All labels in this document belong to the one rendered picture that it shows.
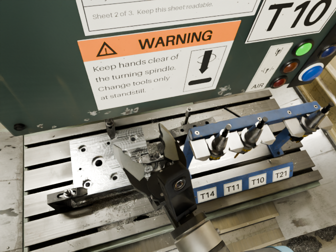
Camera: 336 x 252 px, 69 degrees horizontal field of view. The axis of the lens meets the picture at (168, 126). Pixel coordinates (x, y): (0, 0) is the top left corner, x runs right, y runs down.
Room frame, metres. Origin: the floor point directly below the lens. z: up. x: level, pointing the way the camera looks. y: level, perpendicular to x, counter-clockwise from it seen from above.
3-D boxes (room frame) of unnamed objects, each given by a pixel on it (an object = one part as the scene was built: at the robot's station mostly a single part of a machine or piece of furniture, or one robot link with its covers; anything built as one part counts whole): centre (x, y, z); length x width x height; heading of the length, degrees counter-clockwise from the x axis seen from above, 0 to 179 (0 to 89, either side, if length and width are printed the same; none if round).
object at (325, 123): (0.50, -0.51, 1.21); 0.07 x 0.05 x 0.01; 23
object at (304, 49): (0.26, -0.15, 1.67); 0.02 x 0.01 x 0.02; 113
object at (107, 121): (0.48, 0.24, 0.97); 0.13 x 0.03 x 0.15; 23
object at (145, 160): (0.37, 0.02, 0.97); 0.13 x 0.03 x 0.15; 113
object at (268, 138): (0.41, -0.31, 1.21); 0.07 x 0.05 x 0.01; 23
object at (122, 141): (0.34, 0.20, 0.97); 0.29 x 0.23 x 0.05; 113
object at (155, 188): (0.12, -0.03, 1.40); 0.12 x 0.08 x 0.09; 38
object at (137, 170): (0.17, 0.07, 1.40); 0.09 x 0.03 x 0.06; 63
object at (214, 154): (0.34, -0.16, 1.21); 0.06 x 0.06 x 0.03
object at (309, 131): (0.47, -0.46, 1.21); 0.06 x 0.06 x 0.03
